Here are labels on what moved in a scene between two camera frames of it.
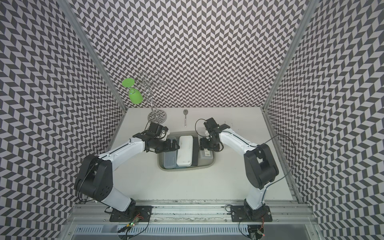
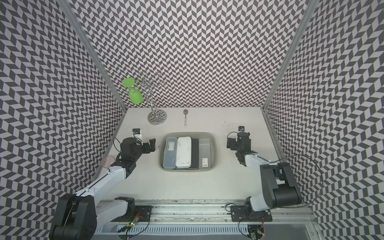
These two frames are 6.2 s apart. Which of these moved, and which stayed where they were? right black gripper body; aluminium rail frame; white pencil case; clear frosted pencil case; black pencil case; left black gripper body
Moved: left black gripper body; right black gripper body
Stayed: black pencil case; aluminium rail frame; white pencil case; clear frosted pencil case
